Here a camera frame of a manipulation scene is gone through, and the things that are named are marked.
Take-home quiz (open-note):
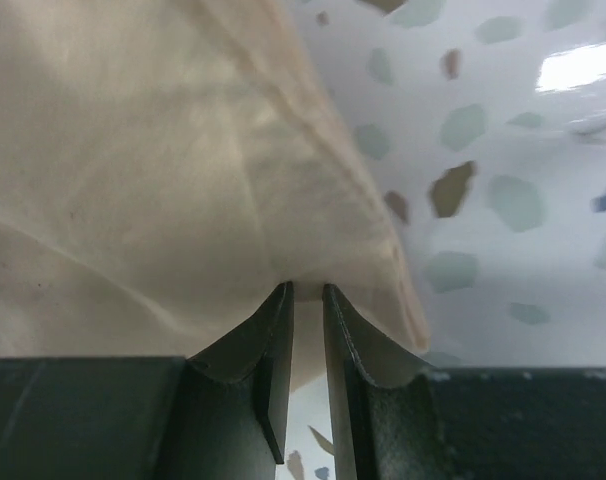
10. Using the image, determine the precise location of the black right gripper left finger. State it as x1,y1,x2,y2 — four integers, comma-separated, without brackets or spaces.
0,283,294,479

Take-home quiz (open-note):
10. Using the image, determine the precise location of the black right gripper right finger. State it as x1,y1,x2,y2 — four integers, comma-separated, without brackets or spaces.
323,285,606,479

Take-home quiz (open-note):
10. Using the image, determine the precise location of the beige cloth mat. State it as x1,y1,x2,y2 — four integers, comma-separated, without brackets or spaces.
0,1,430,388

